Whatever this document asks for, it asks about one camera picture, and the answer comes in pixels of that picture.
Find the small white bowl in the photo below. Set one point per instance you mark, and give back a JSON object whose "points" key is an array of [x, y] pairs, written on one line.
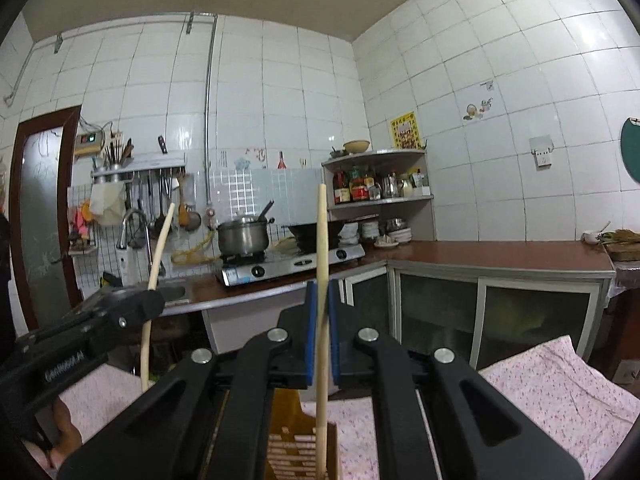
{"points": [[591, 237]]}

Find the white corner shelf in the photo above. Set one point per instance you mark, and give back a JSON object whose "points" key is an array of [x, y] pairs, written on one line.
{"points": [[380, 154]]}

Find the orange hanging bag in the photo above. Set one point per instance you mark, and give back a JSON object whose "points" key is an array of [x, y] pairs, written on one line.
{"points": [[84, 215]]}

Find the black spatula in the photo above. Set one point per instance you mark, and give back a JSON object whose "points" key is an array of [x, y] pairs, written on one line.
{"points": [[161, 212]]}

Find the small dark dish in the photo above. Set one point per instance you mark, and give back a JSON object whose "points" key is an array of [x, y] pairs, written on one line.
{"points": [[337, 153]]}

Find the tan bowl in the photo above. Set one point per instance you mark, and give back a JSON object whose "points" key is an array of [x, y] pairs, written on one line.
{"points": [[356, 146]]}

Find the steel gas stove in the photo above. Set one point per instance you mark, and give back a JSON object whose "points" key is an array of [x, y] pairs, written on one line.
{"points": [[280, 267]]}

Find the white wall socket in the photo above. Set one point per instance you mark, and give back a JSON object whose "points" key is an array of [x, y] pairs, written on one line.
{"points": [[541, 152]]}

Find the dried green herbs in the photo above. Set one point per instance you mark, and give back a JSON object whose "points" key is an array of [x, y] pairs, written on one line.
{"points": [[620, 236]]}

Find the stack of white plates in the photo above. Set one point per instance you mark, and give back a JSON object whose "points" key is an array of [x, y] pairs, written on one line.
{"points": [[398, 236]]}

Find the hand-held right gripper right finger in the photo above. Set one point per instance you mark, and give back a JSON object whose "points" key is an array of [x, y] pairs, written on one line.
{"points": [[334, 340]]}

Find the glass door counter cabinet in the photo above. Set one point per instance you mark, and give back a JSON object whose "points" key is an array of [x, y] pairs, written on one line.
{"points": [[440, 310]]}

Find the yellow plastic utensil holder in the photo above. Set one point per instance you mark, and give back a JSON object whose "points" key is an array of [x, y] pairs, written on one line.
{"points": [[292, 447]]}

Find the stack of white bowls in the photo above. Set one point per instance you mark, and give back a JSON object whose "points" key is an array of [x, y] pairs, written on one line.
{"points": [[370, 229]]}

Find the person's left hand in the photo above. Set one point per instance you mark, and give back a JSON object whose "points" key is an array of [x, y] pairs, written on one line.
{"points": [[67, 430]]}

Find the grey metal pipe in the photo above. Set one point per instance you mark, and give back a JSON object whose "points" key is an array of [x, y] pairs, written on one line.
{"points": [[207, 110]]}

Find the wooden spatula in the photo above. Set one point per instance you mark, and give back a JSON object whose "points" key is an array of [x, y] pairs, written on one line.
{"points": [[182, 210]]}

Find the black wok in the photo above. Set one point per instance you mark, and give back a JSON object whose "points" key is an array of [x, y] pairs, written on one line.
{"points": [[305, 234]]}

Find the pink floral tablecloth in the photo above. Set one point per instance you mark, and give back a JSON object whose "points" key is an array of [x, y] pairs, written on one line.
{"points": [[550, 400]]}

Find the white hanging cloth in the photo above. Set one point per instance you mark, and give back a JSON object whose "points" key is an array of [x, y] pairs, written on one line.
{"points": [[107, 205]]}

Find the brown framed glass door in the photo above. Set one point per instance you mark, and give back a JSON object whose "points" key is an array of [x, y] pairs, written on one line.
{"points": [[40, 200]]}

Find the wooden chopping board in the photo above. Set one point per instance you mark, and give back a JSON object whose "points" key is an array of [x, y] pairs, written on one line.
{"points": [[625, 251]]}

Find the steel cooking pot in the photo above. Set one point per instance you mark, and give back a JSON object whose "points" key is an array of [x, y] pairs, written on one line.
{"points": [[242, 240]]}

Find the red sauce jar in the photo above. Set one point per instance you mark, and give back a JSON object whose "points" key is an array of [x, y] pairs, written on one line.
{"points": [[358, 189]]}

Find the white stove cabinet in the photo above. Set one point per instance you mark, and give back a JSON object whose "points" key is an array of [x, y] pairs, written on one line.
{"points": [[240, 320]]}

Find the yellow wall poster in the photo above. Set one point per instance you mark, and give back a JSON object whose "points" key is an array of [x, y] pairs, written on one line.
{"points": [[404, 130]]}

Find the steel wall rack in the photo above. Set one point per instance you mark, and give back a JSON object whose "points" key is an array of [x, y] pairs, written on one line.
{"points": [[150, 162]]}

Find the plastic covered side table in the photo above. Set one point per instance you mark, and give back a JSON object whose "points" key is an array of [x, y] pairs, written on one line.
{"points": [[627, 280]]}

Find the dark sauce bottle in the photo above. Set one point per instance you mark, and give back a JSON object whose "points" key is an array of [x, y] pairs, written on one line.
{"points": [[341, 187]]}

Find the white power strip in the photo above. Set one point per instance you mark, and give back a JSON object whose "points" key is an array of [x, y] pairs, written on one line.
{"points": [[116, 135]]}

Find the white jug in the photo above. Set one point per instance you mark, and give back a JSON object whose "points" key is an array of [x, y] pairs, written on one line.
{"points": [[406, 188]]}

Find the hanging steel ladle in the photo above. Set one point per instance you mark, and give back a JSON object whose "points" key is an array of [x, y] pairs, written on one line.
{"points": [[193, 220]]}

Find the green round cutting board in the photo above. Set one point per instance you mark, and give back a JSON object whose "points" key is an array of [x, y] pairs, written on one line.
{"points": [[632, 150]]}

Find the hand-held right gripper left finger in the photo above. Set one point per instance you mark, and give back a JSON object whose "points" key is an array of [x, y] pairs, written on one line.
{"points": [[311, 335]]}

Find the steel bowl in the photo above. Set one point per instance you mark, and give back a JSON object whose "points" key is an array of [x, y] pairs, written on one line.
{"points": [[395, 223]]}

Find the small white plate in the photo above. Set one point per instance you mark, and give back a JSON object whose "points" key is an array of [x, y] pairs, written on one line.
{"points": [[386, 243]]}

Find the steel faucet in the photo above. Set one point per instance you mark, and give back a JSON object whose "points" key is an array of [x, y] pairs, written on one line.
{"points": [[149, 250]]}

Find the steel cup with utensils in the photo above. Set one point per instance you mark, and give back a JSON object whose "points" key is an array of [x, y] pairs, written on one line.
{"points": [[115, 157]]}

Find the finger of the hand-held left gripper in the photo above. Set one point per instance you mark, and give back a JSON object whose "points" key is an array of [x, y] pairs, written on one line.
{"points": [[130, 307]]}

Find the cream chopstick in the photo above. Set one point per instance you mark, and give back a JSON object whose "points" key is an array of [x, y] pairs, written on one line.
{"points": [[322, 240], [161, 245]]}

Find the beige control box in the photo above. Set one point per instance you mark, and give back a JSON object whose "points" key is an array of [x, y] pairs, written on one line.
{"points": [[89, 144]]}

